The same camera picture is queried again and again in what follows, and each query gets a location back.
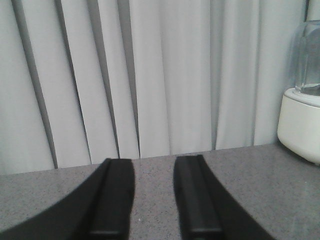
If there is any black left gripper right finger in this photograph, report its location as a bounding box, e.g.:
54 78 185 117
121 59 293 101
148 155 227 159
173 155 273 240

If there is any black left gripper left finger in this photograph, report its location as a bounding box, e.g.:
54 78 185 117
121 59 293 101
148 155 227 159
0 158 135 240

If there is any white blender with clear jar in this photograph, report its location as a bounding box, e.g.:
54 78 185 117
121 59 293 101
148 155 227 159
277 0 320 165

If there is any grey pleated curtain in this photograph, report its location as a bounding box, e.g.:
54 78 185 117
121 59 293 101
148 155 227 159
0 0 320 175

